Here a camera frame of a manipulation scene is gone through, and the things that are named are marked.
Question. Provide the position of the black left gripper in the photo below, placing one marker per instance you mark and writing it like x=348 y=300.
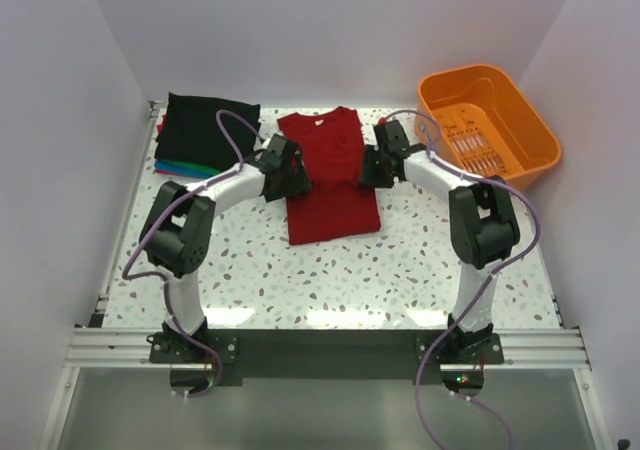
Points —
x=299 y=181

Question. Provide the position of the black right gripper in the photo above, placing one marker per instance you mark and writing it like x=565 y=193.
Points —
x=370 y=152

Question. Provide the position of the red t shirt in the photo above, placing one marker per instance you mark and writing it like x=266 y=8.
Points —
x=337 y=205

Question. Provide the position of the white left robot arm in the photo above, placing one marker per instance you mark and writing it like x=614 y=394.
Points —
x=177 y=233

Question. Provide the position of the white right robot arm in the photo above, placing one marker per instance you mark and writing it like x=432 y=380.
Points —
x=483 y=228

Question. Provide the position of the blue folded t shirt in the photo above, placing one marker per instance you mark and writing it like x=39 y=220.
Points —
x=167 y=167

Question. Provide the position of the orange plastic basket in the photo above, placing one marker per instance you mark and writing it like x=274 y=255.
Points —
x=488 y=126

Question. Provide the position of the green folded t shirt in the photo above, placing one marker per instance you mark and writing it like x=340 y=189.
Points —
x=195 y=171

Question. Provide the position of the pink folded t shirt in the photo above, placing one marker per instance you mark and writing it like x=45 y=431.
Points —
x=160 y=124

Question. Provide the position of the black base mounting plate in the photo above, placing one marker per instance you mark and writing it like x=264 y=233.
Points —
x=326 y=354

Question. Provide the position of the aluminium left frame rail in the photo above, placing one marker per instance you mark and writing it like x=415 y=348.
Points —
x=135 y=173

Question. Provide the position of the aluminium frame rail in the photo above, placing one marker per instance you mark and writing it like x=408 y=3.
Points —
x=135 y=173
x=519 y=349

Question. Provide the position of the aluminium front frame rail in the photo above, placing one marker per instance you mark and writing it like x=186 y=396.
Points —
x=519 y=349

